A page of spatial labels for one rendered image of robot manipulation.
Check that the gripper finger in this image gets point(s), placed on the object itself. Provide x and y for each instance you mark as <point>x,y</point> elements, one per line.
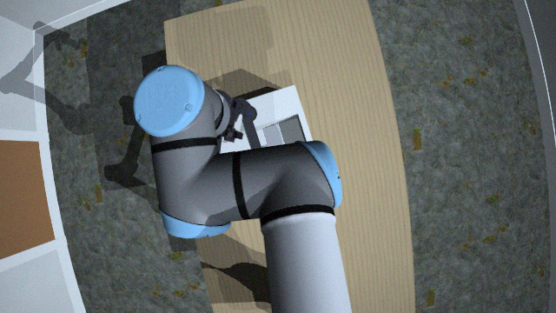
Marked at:
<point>238,123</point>

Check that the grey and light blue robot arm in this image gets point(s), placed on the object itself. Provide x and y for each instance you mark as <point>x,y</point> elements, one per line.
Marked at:
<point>293,188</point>

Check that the black mixer tap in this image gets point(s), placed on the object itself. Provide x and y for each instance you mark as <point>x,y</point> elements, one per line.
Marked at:
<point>249,114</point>

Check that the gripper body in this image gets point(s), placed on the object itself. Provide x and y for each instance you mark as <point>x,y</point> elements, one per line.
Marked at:
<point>234,109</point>

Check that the white sink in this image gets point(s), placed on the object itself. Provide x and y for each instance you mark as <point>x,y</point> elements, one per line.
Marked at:
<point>280,120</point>

